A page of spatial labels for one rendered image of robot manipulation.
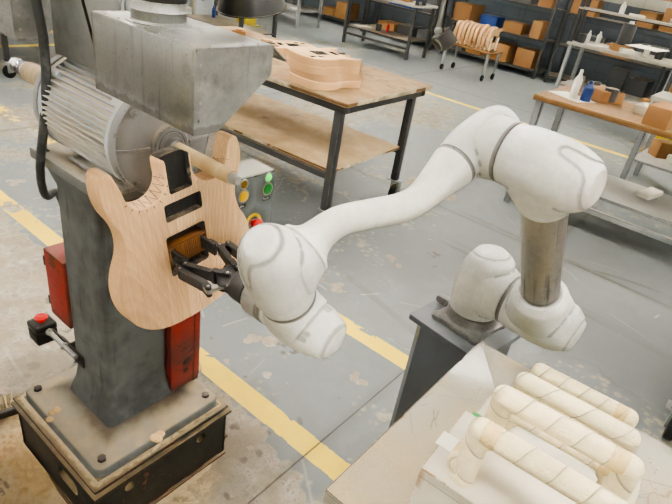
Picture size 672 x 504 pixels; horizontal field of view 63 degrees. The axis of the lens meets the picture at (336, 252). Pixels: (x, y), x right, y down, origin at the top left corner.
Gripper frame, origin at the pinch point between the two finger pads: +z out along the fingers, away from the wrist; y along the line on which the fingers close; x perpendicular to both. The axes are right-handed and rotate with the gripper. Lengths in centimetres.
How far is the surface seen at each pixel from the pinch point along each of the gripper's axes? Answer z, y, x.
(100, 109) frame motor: 28.1, 1.1, 23.1
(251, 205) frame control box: 16.0, 32.1, -9.7
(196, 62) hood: -11.7, -1.7, 42.9
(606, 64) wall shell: 189, 1084, -230
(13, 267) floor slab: 182, 14, -109
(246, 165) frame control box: 22.5, 36.8, -1.4
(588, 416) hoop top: -81, 14, 1
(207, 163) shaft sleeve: 2.1, 8.5, 16.7
